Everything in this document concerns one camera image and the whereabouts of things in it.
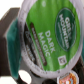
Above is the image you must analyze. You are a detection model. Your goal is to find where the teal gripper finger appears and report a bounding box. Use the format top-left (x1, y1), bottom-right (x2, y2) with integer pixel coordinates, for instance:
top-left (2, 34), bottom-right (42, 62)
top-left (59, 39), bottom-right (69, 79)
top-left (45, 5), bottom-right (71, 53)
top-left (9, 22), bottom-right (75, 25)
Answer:
top-left (6, 19), bottom-right (22, 79)

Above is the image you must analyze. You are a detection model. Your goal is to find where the green lid kcup pod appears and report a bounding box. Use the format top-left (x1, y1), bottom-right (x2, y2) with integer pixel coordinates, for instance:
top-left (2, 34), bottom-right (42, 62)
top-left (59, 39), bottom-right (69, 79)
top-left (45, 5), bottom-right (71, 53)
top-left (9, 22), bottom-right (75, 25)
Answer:
top-left (18, 0), bottom-right (84, 78)

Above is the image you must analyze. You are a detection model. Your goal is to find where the orange lid kcup pod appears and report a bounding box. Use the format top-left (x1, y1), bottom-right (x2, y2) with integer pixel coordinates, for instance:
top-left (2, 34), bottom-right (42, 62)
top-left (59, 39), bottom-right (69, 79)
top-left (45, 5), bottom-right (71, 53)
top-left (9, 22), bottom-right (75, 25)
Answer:
top-left (57, 73), bottom-right (79, 84)

